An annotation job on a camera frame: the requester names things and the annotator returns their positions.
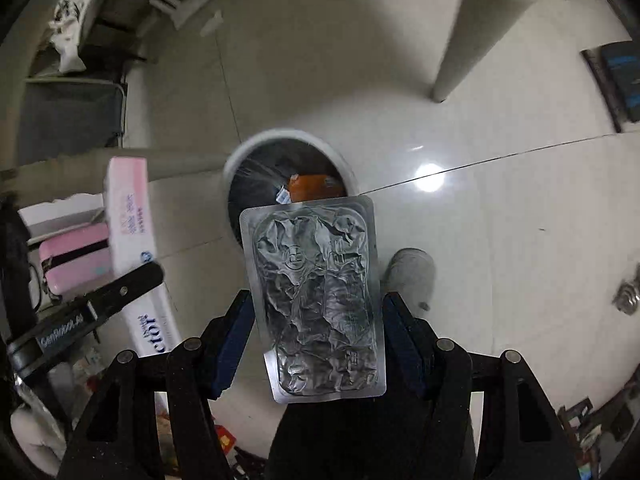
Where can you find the grey slipper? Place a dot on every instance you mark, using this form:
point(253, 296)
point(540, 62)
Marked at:
point(410, 272)

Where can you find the dark clutter pile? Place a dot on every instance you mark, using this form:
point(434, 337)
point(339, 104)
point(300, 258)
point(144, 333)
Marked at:
point(592, 427)

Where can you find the silver foil blister pack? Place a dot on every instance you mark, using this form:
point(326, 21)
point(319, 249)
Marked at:
point(315, 300)

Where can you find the open white cardboard box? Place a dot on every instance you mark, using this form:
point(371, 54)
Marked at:
point(60, 212)

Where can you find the white table leg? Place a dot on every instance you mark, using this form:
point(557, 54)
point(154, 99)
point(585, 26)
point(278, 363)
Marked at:
point(467, 25)

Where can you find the white printed plastic bag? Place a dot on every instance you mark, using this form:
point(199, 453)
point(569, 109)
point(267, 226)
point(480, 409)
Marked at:
point(66, 30)

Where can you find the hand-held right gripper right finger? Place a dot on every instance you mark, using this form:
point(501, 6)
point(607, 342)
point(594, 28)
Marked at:
point(404, 347)

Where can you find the dark flat box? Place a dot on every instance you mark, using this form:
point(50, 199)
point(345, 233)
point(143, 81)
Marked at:
point(616, 85)

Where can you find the pink and white carton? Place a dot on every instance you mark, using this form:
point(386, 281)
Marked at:
point(131, 220)

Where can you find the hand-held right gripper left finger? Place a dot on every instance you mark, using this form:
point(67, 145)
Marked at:
point(234, 345)

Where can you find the white paper scrap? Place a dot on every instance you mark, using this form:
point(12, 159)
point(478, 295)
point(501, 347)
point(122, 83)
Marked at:
point(212, 22)

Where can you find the grey folding chair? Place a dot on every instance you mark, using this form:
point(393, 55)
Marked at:
point(70, 120)

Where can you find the white round trash bin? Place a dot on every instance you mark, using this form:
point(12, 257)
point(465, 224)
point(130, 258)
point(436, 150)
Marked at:
point(250, 160)

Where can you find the red printed packet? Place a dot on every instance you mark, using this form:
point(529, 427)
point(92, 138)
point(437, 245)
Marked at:
point(225, 442)

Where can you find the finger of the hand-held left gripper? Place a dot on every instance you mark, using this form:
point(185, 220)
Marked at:
point(125, 291)

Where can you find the orange snack wrapper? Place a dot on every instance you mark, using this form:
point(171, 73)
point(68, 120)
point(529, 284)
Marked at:
point(316, 186)

